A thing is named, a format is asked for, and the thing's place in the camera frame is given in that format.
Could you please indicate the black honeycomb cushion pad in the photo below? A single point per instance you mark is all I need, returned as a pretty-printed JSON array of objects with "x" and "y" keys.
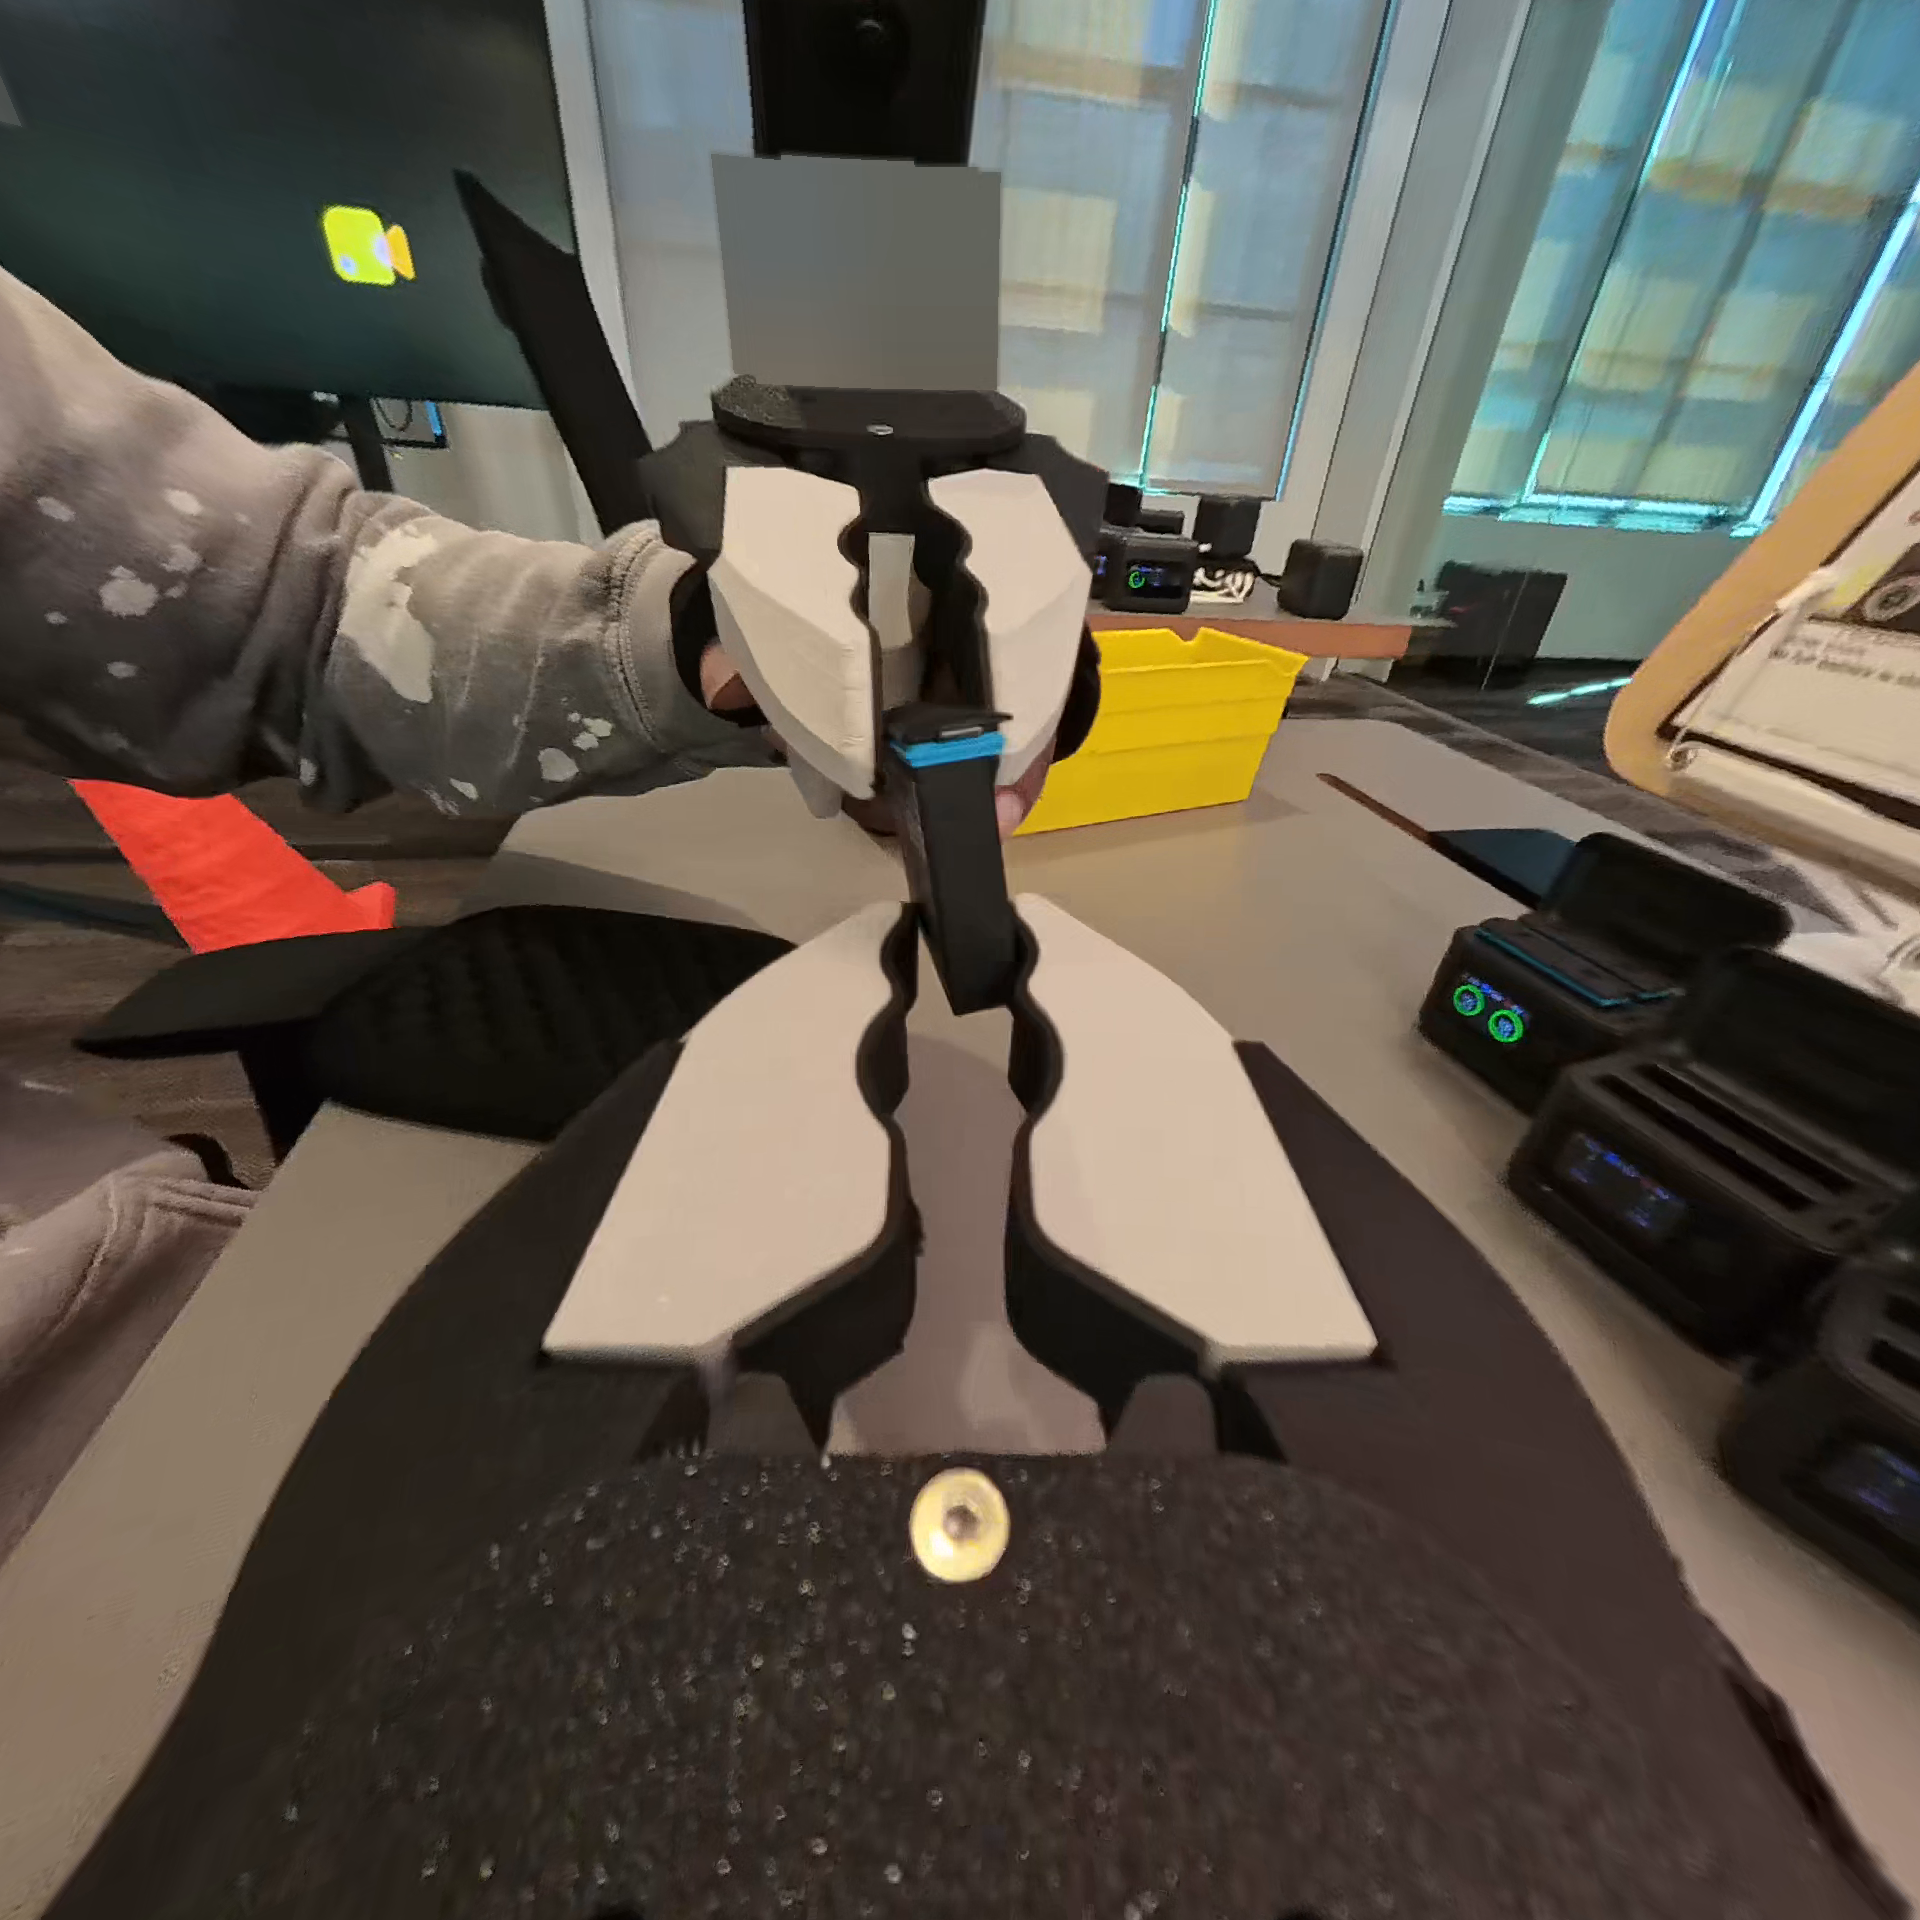
[{"x": 510, "y": 1019}]

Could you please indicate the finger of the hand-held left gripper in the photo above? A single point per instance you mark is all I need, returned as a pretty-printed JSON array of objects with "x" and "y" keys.
[
  {"x": 797, "y": 601},
  {"x": 1026, "y": 585}
]

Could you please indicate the person's left hand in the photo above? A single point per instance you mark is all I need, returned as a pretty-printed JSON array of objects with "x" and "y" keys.
[{"x": 1046, "y": 787}]

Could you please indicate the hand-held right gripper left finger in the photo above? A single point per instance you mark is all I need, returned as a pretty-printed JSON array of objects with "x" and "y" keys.
[{"x": 720, "y": 1200}]

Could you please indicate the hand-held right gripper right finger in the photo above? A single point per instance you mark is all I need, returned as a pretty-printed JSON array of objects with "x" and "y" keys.
[{"x": 1201, "y": 1200}]

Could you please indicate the black battery blue stripe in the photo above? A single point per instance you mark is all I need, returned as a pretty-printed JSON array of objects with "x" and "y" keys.
[
  {"x": 957, "y": 856},
  {"x": 1576, "y": 967}
]

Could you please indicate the wooden work table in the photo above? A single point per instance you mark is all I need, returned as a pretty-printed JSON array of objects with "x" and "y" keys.
[{"x": 1351, "y": 622}]

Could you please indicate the black battery charger case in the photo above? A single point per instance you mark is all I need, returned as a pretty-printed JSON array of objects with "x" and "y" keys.
[
  {"x": 1845, "y": 1440},
  {"x": 1141, "y": 562},
  {"x": 1680, "y": 900},
  {"x": 1740, "y": 1142}
]

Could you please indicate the large black screen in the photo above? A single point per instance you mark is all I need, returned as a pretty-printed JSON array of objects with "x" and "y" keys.
[{"x": 181, "y": 152}]

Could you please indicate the wooden instruction board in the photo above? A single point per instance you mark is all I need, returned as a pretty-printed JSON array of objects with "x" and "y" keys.
[{"x": 1657, "y": 706}]

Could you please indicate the person's grey mottled clothing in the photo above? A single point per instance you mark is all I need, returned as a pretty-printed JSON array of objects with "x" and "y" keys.
[{"x": 92, "y": 1291}]

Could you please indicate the yellow plastic bin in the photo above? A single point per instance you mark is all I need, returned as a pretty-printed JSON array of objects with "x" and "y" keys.
[{"x": 1172, "y": 736}]

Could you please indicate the dark flat mat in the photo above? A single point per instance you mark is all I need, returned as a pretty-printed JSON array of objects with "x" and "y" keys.
[{"x": 1516, "y": 862}]

